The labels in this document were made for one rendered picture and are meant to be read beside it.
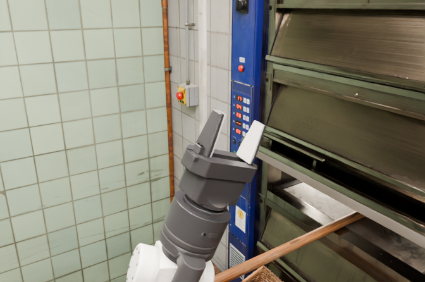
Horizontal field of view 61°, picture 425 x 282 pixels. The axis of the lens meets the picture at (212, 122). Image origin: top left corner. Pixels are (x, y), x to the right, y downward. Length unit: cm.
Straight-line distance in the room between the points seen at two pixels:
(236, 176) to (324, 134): 73
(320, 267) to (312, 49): 77
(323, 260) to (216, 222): 95
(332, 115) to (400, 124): 22
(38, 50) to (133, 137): 68
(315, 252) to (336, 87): 62
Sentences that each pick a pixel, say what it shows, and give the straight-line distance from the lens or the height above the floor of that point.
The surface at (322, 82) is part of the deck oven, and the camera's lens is 120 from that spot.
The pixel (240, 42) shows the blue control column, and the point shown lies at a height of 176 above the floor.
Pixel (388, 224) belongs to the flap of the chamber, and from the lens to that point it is 98.
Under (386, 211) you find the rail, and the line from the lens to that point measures 97.
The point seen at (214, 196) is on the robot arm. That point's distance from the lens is 50.
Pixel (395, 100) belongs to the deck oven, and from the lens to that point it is 106.
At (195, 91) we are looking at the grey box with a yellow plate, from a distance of 182.
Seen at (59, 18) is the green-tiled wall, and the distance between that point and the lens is 193.
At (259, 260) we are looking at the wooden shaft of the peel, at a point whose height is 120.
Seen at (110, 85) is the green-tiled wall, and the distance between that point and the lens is 202.
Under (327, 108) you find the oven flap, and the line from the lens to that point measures 122.
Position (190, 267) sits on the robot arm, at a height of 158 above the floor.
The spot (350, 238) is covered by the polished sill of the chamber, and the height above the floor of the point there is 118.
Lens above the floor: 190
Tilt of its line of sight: 18 degrees down
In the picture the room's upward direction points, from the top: straight up
